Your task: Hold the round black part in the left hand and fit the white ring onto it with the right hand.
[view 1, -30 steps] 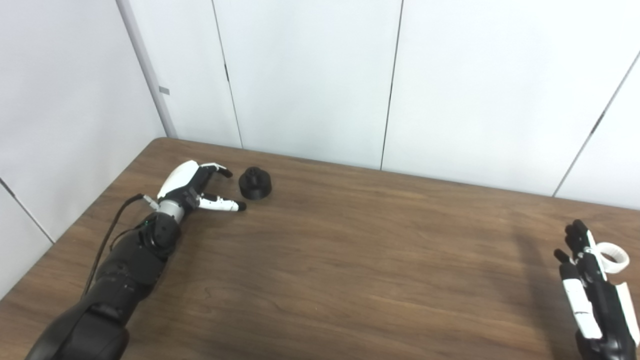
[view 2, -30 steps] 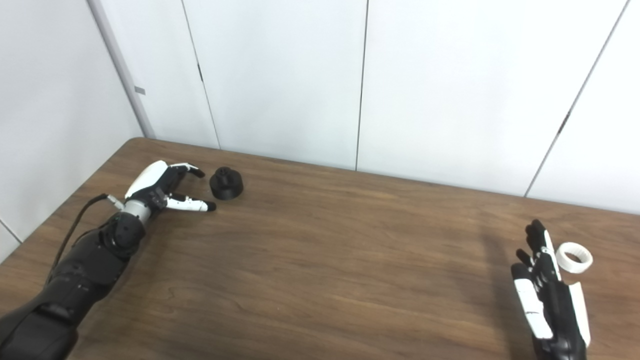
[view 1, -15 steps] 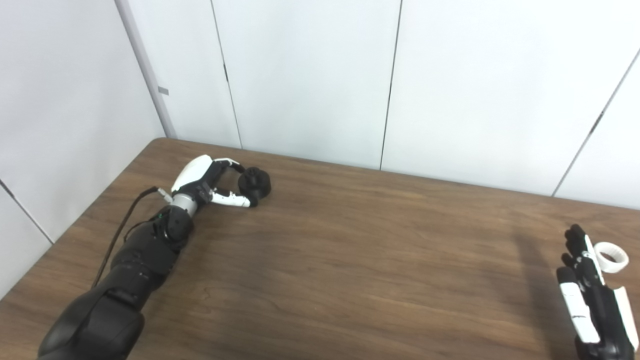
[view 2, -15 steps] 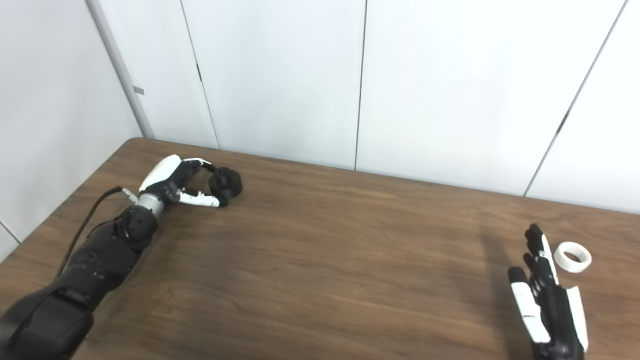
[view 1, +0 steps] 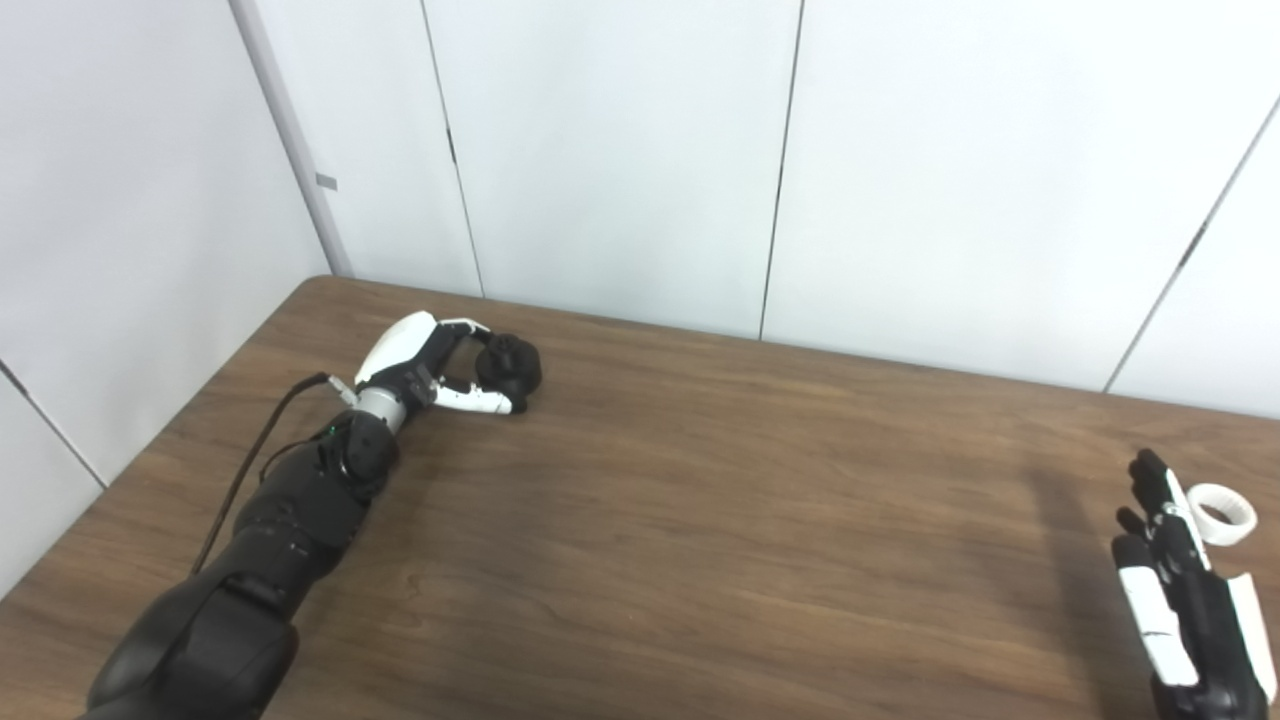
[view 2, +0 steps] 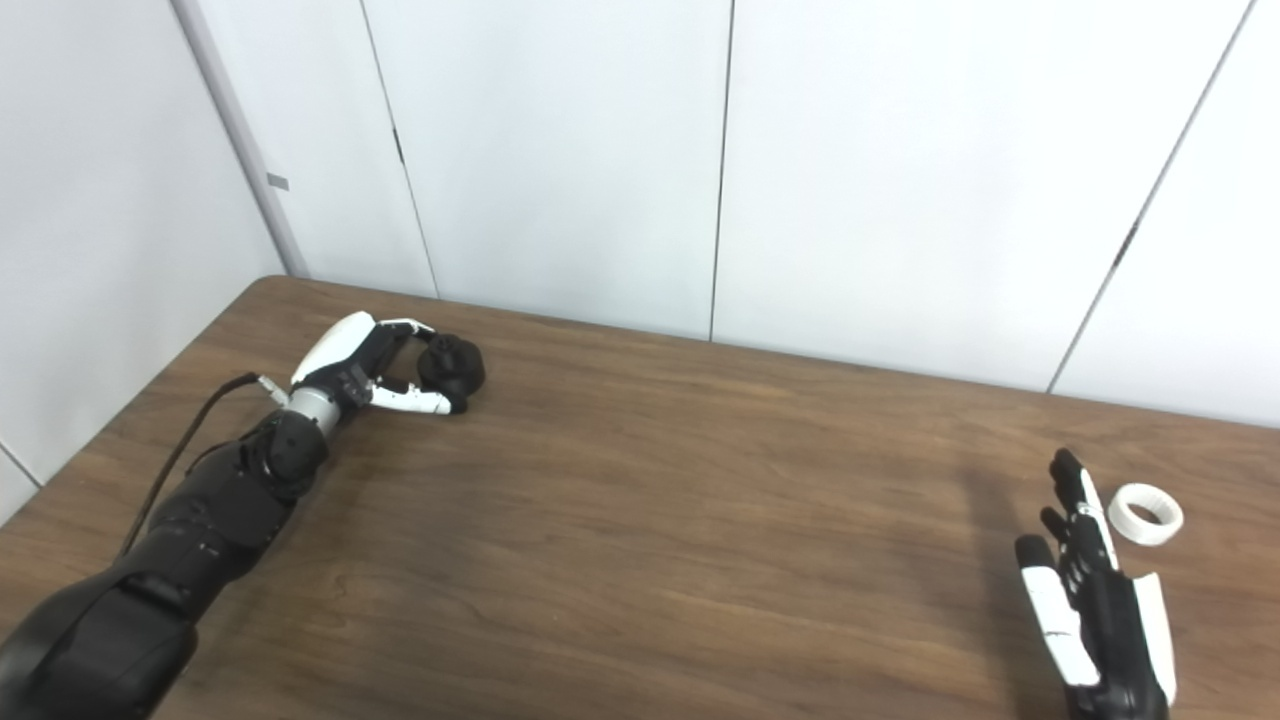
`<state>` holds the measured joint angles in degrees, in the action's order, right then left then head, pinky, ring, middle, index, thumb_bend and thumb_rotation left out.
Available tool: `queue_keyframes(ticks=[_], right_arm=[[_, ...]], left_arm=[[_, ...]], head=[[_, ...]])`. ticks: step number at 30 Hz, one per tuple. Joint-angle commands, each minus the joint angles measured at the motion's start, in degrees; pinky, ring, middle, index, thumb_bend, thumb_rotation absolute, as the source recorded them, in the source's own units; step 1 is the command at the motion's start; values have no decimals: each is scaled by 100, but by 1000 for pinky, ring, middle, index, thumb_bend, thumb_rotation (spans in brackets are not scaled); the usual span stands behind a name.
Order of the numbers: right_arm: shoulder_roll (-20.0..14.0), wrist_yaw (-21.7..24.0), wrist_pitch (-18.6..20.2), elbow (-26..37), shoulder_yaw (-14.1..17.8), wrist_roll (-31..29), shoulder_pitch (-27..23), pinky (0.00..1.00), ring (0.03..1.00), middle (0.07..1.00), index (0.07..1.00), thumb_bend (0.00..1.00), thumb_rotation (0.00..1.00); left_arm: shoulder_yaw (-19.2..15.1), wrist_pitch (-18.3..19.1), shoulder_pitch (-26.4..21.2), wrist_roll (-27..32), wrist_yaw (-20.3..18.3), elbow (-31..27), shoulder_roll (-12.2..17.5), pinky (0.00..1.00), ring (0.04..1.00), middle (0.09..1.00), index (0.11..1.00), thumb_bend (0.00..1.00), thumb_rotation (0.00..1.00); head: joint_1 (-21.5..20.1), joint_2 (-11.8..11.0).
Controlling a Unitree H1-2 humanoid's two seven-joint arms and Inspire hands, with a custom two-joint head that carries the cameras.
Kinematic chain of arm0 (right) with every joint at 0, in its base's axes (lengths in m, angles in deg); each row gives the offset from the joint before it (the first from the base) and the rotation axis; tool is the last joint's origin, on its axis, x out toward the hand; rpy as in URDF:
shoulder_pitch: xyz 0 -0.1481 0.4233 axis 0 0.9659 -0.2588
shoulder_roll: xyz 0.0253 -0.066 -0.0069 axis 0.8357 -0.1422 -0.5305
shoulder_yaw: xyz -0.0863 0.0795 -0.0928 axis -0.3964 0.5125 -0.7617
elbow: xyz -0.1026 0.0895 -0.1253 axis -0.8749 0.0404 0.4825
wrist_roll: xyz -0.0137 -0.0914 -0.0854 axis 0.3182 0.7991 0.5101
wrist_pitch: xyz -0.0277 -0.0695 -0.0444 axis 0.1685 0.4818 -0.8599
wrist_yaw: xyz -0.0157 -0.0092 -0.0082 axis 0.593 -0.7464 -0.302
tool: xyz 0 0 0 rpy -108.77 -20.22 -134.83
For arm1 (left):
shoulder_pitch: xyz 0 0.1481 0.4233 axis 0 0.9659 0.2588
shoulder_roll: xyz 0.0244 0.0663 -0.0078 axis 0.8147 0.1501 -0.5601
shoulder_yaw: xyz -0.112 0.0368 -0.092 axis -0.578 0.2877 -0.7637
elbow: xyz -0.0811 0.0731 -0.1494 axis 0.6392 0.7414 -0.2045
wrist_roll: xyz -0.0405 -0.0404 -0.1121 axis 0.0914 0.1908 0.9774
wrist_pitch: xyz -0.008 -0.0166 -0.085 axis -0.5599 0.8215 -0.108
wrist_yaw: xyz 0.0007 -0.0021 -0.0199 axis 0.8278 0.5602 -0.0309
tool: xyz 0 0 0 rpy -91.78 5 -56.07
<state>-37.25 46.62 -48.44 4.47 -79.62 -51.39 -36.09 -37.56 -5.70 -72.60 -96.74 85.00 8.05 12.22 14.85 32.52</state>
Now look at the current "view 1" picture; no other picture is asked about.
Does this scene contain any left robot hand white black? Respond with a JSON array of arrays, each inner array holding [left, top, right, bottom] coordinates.
[[354, 311, 528, 416]]

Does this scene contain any grey wall corner strip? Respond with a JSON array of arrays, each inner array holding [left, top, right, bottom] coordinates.
[[228, 0, 354, 278]]

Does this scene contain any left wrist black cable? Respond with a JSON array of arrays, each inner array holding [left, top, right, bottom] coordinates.
[[190, 373, 359, 576]]

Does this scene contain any round black part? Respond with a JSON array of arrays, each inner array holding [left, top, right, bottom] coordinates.
[[475, 334, 544, 401]]

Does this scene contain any white ring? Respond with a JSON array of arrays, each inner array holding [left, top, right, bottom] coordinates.
[[1187, 484, 1258, 547]]

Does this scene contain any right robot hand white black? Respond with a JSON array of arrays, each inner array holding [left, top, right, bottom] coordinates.
[[1112, 448, 1279, 720]]

